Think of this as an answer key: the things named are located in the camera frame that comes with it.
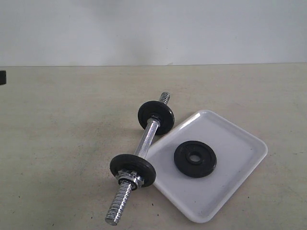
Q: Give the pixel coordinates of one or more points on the black weight plate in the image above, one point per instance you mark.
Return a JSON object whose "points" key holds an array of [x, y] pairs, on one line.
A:
{"points": [[159, 111], [195, 159], [134, 163]]}

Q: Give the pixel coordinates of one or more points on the chrome threaded dumbbell bar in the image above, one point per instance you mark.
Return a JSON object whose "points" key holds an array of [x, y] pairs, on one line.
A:
{"points": [[119, 202]]}

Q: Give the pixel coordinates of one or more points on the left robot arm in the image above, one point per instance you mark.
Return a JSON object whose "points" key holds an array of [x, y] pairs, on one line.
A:
{"points": [[3, 78]]}

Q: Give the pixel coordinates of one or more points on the chrome star collar nut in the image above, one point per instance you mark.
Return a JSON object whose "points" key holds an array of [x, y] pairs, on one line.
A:
{"points": [[130, 178]]}

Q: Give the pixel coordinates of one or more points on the white rectangular plastic tray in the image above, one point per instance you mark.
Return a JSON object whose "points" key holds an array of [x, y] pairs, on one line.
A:
{"points": [[238, 154]]}

